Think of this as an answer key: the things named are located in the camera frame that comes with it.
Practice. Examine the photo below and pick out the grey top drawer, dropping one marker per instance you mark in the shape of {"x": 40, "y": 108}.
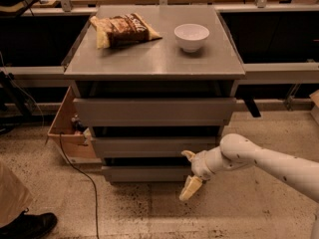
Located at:
{"x": 154, "y": 112}

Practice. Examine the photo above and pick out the grey middle drawer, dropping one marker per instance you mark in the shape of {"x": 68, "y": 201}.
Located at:
{"x": 150, "y": 146}

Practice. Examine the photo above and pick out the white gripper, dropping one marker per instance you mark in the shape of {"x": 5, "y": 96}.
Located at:
{"x": 199, "y": 165}

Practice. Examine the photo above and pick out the grey drawer cabinet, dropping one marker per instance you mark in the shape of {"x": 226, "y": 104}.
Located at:
{"x": 133, "y": 89}

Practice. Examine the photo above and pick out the beige trouser leg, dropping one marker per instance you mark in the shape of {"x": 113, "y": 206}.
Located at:
{"x": 15, "y": 197}

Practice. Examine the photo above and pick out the brown chip bag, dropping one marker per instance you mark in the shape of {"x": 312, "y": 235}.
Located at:
{"x": 122, "y": 30}

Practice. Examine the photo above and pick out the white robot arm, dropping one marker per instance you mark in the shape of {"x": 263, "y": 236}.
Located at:
{"x": 236, "y": 151}

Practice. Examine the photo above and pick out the grey metal rail frame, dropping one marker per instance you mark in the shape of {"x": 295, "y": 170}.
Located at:
{"x": 279, "y": 72}

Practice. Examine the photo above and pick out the cardboard box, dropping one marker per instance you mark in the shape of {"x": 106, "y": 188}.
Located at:
{"x": 69, "y": 141}

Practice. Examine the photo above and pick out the black shoe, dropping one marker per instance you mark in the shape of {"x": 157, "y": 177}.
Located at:
{"x": 29, "y": 226}

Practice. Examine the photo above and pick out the white bowl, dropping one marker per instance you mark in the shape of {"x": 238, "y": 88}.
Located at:
{"x": 191, "y": 37}

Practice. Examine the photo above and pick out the grey bottom drawer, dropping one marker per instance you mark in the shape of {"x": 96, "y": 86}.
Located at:
{"x": 119, "y": 174}

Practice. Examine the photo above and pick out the grey drawer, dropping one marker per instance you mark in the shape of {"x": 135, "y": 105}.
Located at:
{"x": 154, "y": 112}
{"x": 150, "y": 146}
{"x": 119, "y": 174}

